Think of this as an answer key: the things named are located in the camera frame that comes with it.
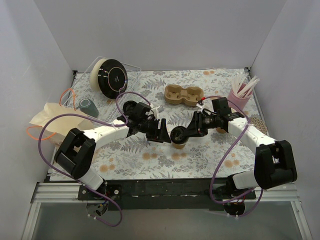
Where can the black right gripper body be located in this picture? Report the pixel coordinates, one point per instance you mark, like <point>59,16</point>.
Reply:
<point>196,125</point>

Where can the floral patterned tablecloth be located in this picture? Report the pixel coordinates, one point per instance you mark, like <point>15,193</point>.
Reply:
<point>137,158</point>

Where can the dark green mug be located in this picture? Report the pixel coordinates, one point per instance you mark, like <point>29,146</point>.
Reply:
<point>88,107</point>

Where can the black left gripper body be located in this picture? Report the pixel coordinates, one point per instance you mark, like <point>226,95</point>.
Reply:
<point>157,129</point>

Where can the black coffee cup lid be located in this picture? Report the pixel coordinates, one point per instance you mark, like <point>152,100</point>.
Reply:
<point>178,130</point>

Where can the brown pulp cup carrier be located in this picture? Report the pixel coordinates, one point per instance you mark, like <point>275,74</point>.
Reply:
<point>176,94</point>

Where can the brown paper coffee cup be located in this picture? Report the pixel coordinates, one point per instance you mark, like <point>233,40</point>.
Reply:
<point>179,146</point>

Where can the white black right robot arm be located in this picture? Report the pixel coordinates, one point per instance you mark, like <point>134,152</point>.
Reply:
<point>274,163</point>

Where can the stack of paper cups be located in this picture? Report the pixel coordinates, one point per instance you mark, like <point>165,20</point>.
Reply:
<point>220,130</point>

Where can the aluminium frame rail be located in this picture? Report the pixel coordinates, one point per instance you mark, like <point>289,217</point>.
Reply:
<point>67,192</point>

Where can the pink straw holder cup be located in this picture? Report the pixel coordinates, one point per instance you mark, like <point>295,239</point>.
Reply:
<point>237,103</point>

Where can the cream round plate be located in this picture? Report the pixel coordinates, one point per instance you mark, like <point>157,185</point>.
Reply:
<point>94,75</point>

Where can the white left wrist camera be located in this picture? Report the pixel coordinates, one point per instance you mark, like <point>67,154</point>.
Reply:
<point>158,110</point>

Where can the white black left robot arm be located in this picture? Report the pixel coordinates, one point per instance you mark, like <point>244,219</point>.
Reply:
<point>76,152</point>

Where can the kraft paper takeout bag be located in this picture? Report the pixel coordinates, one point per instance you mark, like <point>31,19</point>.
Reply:
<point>57,130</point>

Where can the black table front rail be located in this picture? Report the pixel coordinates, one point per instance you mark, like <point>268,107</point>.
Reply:
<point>156,194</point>

